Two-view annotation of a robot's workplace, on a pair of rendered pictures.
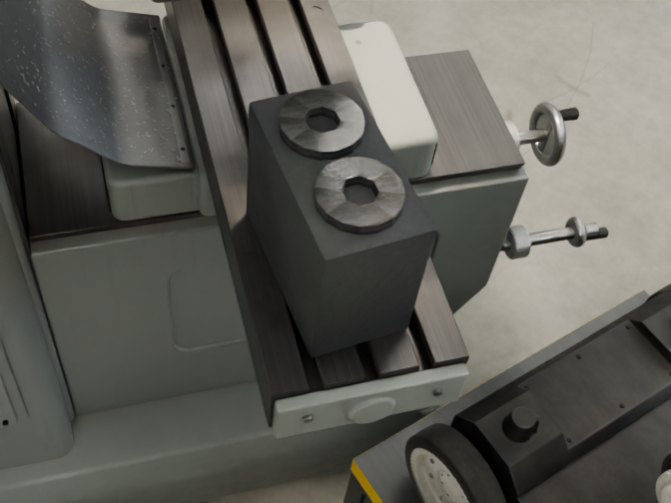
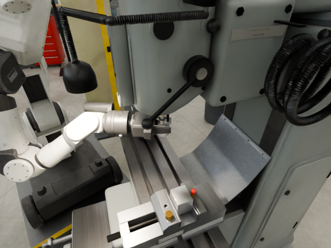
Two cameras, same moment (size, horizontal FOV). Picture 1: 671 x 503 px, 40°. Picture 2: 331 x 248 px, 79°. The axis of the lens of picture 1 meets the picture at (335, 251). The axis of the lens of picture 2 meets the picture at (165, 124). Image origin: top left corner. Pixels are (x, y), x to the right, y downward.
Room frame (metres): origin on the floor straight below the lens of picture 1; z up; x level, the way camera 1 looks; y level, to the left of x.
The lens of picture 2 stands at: (1.55, 0.18, 1.63)
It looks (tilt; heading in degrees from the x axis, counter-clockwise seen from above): 36 degrees down; 182
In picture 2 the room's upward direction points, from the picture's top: straight up
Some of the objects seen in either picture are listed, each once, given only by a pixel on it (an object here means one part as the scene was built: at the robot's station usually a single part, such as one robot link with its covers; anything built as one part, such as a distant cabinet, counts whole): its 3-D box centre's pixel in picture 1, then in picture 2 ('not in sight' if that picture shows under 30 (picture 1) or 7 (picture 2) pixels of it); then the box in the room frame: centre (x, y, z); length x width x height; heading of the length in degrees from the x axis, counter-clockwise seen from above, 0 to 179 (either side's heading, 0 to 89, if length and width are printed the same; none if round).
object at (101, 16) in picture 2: not in sight; (84, 15); (1.18, 0.03, 1.58); 0.17 x 0.01 x 0.01; 47
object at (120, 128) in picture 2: not in sight; (135, 124); (1.02, 0.06, 1.23); 0.13 x 0.12 x 0.10; 0
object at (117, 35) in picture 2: not in sight; (121, 67); (1.06, 0.05, 1.45); 0.04 x 0.04 x 0.21; 22
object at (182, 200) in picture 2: not in sight; (181, 200); (1.18, 0.22, 1.05); 0.06 x 0.05 x 0.06; 24
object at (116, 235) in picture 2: not in sight; (114, 236); (1.27, 0.01, 0.98); 0.04 x 0.02 x 0.02; 114
